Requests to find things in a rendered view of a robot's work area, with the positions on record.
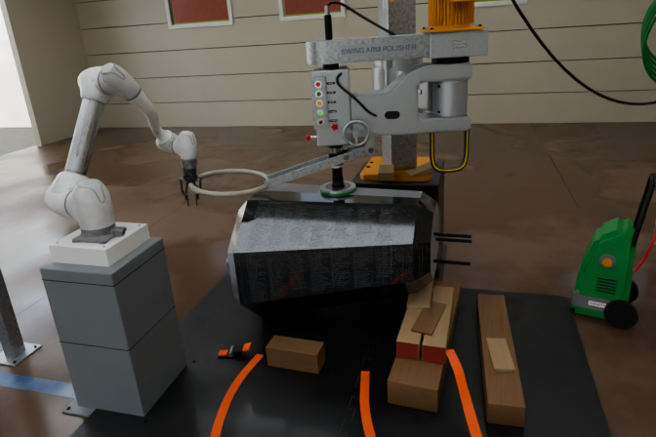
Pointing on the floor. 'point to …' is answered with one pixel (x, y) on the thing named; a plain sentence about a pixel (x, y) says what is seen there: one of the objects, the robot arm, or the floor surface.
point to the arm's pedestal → (117, 330)
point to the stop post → (15, 351)
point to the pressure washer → (612, 269)
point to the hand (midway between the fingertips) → (192, 199)
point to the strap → (360, 398)
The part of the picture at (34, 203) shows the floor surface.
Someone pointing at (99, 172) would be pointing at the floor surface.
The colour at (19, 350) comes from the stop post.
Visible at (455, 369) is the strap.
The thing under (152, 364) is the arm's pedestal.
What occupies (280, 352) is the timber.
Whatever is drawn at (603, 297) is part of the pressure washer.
